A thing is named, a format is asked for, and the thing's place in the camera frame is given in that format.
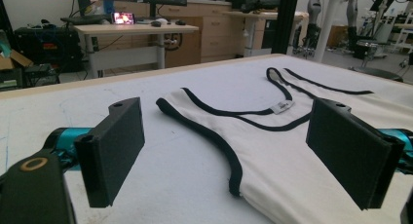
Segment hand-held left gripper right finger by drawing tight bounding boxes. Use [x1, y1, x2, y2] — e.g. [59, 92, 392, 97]
[305, 97, 413, 210]

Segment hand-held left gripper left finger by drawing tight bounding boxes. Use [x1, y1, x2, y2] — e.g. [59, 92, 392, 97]
[43, 96, 146, 208]

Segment white tank top black trim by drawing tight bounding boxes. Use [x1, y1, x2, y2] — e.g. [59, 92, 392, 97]
[155, 66, 413, 224]

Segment light wooden table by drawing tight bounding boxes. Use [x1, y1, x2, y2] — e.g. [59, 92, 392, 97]
[0, 53, 413, 100]

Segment white table mat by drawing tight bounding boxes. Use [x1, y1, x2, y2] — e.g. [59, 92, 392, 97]
[0, 55, 413, 224]

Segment round metal stool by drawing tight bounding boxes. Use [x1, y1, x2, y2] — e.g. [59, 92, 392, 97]
[349, 38, 404, 83]

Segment black equipment case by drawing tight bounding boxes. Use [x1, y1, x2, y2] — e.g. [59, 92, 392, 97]
[14, 26, 83, 72]

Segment black computer tower green sticker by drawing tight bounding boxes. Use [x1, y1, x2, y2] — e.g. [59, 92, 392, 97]
[0, 67, 24, 91]

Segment wooden desk with white legs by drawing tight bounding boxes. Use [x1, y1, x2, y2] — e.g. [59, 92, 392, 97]
[72, 22, 200, 79]

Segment white metal stand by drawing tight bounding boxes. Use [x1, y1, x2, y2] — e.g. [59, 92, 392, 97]
[313, 0, 346, 63]

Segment open cardboard box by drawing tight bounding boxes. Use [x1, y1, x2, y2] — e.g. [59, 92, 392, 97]
[0, 49, 34, 71]

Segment smartphone with lit screen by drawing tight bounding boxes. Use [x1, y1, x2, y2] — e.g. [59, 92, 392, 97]
[111, 12, 135, 25]

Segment black keyboard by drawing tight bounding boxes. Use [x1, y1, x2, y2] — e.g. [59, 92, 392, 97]
[60, 14, 113, 25]

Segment light wooden cabinets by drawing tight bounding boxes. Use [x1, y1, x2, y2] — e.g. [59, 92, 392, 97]
[113, 0, 248, 67]

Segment wooden side table white leg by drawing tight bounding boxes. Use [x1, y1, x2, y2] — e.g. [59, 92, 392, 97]
[223, 10, 310, 58]

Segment black bag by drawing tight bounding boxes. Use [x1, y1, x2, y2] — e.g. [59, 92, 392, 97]
[242, 0, 281, 14]

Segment black metal post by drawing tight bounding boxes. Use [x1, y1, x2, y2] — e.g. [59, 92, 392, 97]
[272, 0, 300, 56]

